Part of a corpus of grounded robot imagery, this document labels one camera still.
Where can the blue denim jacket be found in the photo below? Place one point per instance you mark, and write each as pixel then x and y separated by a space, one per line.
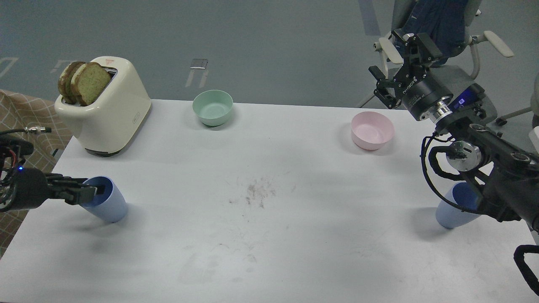
pixel 443 20

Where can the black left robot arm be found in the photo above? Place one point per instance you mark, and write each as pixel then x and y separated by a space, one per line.
pixel 13 152

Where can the grey office chair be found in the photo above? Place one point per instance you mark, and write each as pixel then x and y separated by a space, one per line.
pixel 455 78

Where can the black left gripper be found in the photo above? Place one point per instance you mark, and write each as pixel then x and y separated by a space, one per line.
pixel 29 188

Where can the beige checkered cloth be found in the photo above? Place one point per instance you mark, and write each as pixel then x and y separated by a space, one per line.
pixel 18 110

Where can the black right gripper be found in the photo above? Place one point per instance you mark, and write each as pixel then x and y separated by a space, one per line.
pixel 413 86

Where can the toast slice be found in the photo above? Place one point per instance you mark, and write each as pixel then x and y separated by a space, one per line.
pixel 88 82
pixel 64 82

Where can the metal floor socket plate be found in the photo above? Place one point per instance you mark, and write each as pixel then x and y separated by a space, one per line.
pixel 199 64

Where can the green bowl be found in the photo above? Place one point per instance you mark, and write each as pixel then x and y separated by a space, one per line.
pixel 213 107

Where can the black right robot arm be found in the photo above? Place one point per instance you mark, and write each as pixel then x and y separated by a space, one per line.
pixel 462 147

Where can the blue cup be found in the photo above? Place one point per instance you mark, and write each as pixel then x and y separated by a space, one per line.
pixel 451 217
pixel 108 203

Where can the cream toaster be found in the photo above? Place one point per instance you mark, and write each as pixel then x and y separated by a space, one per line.
pixel 107 125

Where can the pink bowl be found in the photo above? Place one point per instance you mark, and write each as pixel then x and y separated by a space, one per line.
pixel 371 130

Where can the toast slice front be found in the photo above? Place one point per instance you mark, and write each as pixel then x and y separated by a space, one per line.
pixel 88 82

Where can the toast slice back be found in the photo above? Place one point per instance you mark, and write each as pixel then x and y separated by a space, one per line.
pixel 64 82

